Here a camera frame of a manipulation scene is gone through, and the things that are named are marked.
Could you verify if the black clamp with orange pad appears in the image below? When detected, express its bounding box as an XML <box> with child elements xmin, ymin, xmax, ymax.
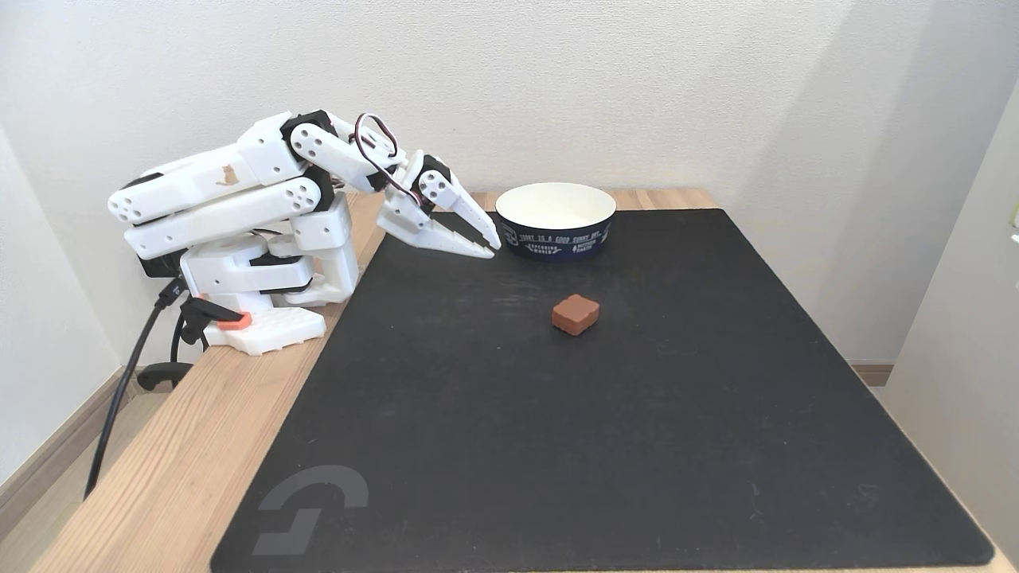
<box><xmin>137</xmin><ymin>296</ymin><xmax>254</xmax><ymax>392</ymax></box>

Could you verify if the black table mat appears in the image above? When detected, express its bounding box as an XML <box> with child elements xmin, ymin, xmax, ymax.
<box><xmin>211</xmin><ymin>209</ymin><xmax>996</xmax><ymax>572</ymax></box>

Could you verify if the thick black power cable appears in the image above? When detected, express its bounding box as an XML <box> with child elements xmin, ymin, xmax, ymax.
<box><xmin>83</xmin><ymin>275</ymin><xmax>189</xmax><ymax>501</ymax></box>

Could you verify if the brown square toy block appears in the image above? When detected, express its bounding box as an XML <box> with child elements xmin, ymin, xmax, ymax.
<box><xmin>551</xmin><ymin>294</ymin><xmax>601</xmax><ymax>337</ymax></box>

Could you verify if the red and black servo cable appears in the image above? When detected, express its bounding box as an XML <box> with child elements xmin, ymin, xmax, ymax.
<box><xmin>353</xmin><ymin>113</ymin><xmax>424</xmax><ymax>206</ymax></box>

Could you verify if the navy and white paper bowl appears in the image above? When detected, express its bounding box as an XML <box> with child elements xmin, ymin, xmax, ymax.
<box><xmin>495</xmin><ymin>182</ymin><xmax>618</xmax><ymax>262</ymax></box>

